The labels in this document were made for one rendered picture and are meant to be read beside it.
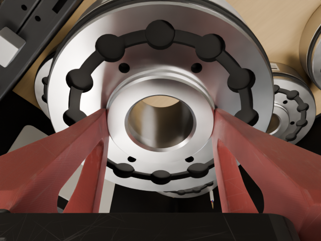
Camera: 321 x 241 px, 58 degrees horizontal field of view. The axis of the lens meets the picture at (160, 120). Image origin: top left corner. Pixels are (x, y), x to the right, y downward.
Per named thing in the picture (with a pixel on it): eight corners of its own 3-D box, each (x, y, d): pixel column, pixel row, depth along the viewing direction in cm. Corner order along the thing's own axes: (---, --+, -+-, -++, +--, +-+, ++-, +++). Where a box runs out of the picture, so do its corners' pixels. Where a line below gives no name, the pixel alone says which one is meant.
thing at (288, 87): (248, 165, 34) (249, 169, 34) (193, 115, 30) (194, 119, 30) (331, 121, 30) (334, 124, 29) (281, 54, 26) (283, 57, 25)
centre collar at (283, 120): (255, 146, 32) (257, 149, 31) (229, 119, 30) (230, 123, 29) (297, 122, 30) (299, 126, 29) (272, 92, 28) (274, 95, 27)
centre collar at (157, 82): (160, 170, 15) (160, 180, 15) (84, 117, 13) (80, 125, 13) (237, 116, 13) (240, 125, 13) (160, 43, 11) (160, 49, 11)
